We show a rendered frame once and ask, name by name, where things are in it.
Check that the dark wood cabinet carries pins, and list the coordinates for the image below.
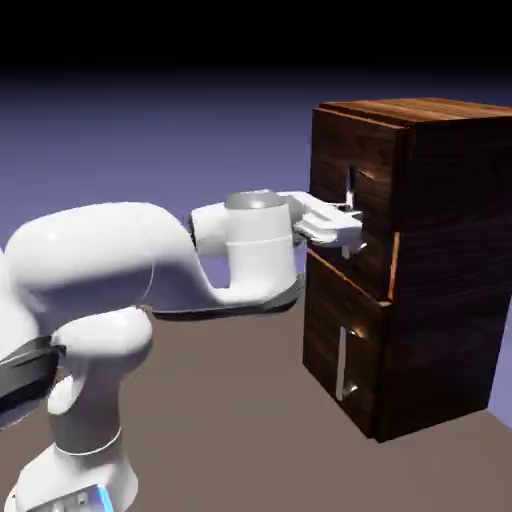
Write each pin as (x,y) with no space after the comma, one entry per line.
(448,260)

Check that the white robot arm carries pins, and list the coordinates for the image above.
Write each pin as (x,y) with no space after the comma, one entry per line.
(120,248)

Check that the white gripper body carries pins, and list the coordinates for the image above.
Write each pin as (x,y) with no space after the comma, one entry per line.
(324,224)

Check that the dark wood door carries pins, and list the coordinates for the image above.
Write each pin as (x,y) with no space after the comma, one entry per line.
(324,332)
(332,160)

